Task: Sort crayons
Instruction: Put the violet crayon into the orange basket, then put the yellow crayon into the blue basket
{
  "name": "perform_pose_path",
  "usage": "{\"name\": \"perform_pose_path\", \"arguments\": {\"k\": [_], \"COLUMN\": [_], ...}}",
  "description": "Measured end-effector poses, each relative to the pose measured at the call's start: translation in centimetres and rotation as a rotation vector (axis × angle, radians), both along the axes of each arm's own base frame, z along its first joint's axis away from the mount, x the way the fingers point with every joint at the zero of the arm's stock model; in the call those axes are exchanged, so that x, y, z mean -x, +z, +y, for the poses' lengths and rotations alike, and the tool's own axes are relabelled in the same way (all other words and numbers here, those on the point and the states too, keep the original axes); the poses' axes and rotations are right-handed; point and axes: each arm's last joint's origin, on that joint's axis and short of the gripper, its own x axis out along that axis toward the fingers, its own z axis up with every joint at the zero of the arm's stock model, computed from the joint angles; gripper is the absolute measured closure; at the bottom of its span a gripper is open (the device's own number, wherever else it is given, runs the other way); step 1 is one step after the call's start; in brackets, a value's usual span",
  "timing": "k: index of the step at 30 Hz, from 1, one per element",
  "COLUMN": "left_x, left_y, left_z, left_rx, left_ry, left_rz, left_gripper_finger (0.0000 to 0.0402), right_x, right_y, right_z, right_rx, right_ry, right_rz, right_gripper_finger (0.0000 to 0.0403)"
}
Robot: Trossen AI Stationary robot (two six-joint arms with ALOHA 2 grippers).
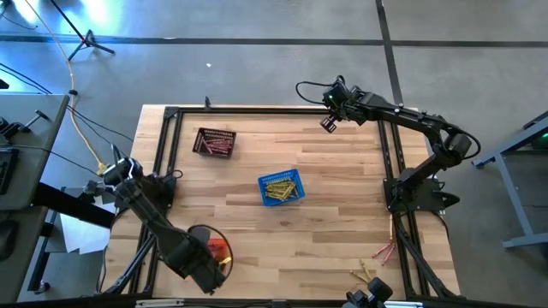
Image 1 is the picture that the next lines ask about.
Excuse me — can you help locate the black tripod stand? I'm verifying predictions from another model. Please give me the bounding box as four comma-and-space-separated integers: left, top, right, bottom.
50, 0, 116, 62

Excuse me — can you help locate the black desk crossbeam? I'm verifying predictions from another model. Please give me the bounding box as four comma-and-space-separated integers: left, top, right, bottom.
32, 182, 117, 229

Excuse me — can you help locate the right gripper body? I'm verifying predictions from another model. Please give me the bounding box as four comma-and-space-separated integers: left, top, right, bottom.
336, 93, 367, 124

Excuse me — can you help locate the black right camera cable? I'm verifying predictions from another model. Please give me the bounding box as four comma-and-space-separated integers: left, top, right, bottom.
294, 74, 348, 106

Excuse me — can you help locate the grey metal table frame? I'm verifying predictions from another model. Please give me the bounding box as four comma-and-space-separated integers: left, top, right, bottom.
472, 110, 548, 250

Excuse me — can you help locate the dark grey desk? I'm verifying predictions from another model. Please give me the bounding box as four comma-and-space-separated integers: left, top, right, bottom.
0, 207, 49, 305

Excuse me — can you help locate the black aluminium table frame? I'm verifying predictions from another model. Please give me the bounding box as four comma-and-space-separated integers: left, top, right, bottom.
102, 104, 462, 300

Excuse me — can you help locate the black device green light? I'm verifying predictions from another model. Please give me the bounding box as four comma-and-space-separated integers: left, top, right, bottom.
522, 110, 548, 151

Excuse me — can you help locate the blue plastic basket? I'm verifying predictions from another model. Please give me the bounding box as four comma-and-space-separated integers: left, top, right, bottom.
257, 168, 307, 208

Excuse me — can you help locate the black left camera cable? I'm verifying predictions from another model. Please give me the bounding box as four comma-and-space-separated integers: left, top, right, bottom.
187, 223, 235, 280

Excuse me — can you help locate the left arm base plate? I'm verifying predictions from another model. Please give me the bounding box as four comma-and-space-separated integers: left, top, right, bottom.
140, 173, 177, 210

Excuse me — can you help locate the black desk clamp tool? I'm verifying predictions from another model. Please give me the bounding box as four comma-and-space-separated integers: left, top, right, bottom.
0, 110, 51, 139

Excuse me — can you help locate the orange plastic basket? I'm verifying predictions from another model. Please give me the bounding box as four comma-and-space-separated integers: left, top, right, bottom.
207, 237, 232, 264

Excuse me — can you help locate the black keyboard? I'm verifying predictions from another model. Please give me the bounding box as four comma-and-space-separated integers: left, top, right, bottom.
0, 147, 19, 196

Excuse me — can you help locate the white paper sheet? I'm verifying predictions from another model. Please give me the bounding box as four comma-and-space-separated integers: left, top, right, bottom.
59, 212, 113, 254

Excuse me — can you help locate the black plastic basket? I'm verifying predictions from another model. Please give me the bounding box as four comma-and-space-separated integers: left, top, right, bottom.
191, 127, 237, 159

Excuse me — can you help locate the black rounded object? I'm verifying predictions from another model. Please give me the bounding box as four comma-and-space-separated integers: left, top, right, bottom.
341, 276, 394, 308

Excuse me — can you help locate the yellow extension cable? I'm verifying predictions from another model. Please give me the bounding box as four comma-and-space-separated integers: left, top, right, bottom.
24, 0, 108, 170

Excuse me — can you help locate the black floor cable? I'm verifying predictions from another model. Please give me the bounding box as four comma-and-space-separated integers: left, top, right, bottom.
0, 62, 53, 96

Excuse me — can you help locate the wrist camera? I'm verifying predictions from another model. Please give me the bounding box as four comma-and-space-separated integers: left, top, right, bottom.
188, 226, 211, 246
321, 83, 350, 110

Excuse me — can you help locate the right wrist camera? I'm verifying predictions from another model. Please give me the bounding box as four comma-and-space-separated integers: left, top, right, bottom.
321, 83, 350, 110

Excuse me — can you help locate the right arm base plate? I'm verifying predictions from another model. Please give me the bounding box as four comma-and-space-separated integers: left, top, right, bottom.
383, 175, 462, 214

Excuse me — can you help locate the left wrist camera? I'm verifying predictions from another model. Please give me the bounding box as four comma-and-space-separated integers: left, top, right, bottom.
188, 226, 211, 246

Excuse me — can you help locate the black camera cable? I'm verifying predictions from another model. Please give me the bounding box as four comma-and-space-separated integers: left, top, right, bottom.
187, 223, 235, 280
294, 74, 348, 106

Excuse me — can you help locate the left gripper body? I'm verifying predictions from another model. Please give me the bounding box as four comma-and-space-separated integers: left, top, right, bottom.
183, 250, 227, 296

